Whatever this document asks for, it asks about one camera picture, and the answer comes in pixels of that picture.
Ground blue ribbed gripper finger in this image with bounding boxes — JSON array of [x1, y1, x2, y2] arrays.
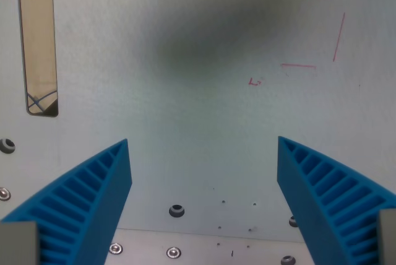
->
[[277, 136, 396, 265], [0, 138, 133, 265]]

